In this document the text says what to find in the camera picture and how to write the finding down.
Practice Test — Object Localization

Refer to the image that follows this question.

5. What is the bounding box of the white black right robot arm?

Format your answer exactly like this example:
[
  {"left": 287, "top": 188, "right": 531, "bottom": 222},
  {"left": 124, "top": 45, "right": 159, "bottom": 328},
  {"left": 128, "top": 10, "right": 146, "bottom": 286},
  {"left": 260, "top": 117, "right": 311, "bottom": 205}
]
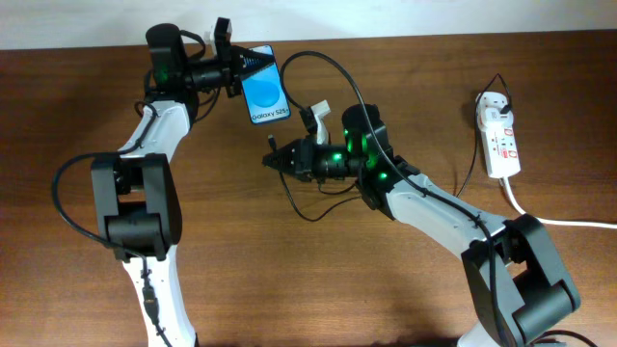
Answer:
[{"left": 262, "top": 104, "right": 581, "bottom": 346}]

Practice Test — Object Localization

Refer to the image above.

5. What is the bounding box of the blue Galaxy smartphone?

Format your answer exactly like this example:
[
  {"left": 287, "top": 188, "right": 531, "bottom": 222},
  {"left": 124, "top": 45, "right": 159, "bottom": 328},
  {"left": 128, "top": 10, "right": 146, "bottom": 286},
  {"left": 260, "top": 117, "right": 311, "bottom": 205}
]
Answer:
[{"left": 242, "top": 62, "right": 291, "bottom": 125}]

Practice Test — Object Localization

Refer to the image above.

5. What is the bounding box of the white power strip cord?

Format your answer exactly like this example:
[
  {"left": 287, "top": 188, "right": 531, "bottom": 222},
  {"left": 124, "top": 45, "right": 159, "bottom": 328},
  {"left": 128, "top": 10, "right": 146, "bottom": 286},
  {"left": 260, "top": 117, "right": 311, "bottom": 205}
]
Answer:
[{"left": 500, "top": 176, "right": 617, "bottom": 230}]

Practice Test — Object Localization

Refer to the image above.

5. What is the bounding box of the black USB charging cable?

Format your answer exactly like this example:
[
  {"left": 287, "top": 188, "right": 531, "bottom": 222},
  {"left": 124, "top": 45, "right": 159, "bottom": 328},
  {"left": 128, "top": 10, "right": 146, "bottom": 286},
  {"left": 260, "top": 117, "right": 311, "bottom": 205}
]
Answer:
[{"left": 267, "top": 72, "right": 513, "bottom": 223}]

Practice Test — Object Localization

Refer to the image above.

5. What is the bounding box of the white power strip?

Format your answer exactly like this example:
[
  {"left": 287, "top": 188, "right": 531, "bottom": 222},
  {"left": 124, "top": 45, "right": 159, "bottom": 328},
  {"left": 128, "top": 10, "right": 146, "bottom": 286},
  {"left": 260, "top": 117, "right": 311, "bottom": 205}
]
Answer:
[{"left": 476, "top": 93, "right": 521, "bottom": 179}]

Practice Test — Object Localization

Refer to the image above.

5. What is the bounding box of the white charger adapter plug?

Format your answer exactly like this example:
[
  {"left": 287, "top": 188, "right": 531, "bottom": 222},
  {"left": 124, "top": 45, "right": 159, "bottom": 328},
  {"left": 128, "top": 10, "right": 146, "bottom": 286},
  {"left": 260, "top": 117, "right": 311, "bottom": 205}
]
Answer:
[{"left": 478, "top": 92, "right": 514, "bottom": 131}]

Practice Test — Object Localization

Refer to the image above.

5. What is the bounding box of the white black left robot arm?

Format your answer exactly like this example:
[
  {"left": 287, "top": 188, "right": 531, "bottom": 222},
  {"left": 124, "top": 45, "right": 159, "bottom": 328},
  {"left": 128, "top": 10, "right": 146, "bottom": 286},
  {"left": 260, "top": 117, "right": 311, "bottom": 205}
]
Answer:
[{"left": 91, "top": 17, "right": 275, "bottom": 346}]

